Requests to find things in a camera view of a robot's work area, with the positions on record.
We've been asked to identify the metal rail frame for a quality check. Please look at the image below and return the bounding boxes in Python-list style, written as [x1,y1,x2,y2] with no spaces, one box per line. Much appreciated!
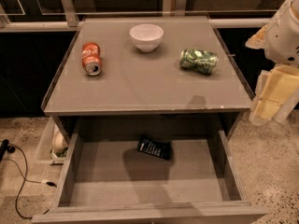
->
[0,0,285,32]

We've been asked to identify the grey cabinet with counter top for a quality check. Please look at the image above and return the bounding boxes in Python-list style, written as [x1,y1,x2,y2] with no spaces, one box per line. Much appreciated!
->
[41,15,256,143]

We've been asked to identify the open grey top drawer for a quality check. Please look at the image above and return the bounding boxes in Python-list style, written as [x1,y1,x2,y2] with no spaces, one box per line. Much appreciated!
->
[33,114,266,224]

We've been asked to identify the white ceramic bowl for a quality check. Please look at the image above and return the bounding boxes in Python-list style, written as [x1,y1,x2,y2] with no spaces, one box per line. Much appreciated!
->
[130,24,164,52]

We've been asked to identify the dark blue rxbar wrapper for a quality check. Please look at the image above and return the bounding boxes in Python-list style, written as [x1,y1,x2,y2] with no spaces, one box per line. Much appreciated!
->
[137,134,172,161]

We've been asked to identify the crushed green soda can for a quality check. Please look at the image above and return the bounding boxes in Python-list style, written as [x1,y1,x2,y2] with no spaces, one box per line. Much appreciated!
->
[179,49,219,75]

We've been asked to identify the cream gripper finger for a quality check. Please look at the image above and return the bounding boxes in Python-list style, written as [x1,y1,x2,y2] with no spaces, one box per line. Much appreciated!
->
[249,64,299,126]
[245,25,267,49]

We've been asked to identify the red coca-cola can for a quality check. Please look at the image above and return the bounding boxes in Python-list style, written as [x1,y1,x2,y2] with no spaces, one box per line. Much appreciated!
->
[82,42,102,76]

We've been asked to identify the black cable on floor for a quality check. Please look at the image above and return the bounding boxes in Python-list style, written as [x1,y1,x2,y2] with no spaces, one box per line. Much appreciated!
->
[0,139,58,220]

